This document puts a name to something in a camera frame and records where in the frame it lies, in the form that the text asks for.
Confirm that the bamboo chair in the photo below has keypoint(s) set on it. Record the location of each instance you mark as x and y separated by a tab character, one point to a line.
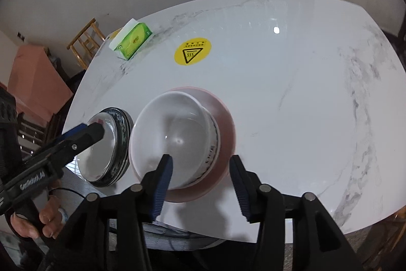
81	33

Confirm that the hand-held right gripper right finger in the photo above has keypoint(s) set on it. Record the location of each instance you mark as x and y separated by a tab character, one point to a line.
239	191

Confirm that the yellow round warning sticker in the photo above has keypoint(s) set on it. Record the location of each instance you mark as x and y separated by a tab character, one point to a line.
203	50

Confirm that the pink bowl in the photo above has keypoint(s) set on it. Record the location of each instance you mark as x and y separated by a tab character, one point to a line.
226	137

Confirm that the green tissue pack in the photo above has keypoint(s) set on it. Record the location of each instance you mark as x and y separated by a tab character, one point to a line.
133	40

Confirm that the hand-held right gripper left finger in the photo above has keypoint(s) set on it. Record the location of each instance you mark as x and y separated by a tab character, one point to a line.
161	188

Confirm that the large blue floral plate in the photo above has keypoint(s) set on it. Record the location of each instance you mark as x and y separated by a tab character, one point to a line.
128	137

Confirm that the wall socket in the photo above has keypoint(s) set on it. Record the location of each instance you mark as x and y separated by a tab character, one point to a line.
21	35

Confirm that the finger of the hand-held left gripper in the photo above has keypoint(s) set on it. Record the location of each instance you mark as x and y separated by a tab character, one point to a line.
71	133
92	133

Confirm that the white ribbed bowl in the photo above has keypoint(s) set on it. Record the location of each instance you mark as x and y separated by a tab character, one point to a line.
212	160

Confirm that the dark wooden furniture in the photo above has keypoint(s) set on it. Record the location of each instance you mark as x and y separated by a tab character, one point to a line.
47	128

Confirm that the orange cloth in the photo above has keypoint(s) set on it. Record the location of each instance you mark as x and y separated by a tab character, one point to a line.
35	77

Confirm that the white printed bowl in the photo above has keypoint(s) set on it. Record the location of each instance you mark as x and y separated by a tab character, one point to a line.
171	131

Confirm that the person's left hand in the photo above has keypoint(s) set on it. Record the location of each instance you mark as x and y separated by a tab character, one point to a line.
50	220

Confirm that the small blue floral plate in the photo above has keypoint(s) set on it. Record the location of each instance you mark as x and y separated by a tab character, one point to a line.
120	128

